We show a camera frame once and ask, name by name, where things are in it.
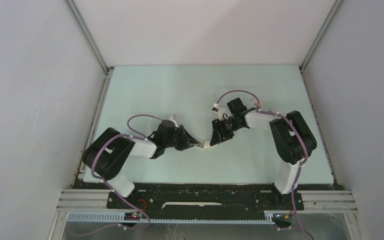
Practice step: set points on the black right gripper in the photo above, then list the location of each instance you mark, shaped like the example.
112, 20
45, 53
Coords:
219, 136

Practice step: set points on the white staple tray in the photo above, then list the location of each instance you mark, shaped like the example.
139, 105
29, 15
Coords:
201, 144

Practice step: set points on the aluminium frame rail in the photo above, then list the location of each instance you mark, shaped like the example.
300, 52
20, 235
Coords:
91, 205

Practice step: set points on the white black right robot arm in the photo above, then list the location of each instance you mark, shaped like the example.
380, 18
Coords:
293, 139

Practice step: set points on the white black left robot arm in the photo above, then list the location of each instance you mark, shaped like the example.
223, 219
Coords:
106, 156

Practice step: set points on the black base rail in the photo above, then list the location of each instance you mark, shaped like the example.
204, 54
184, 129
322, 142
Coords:
212, 202

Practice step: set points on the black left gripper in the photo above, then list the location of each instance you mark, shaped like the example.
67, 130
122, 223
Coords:
186, 140

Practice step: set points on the small white staple box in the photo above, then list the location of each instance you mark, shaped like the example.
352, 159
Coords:
206, 144

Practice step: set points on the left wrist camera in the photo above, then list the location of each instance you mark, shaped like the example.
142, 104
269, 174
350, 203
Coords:
173, 118

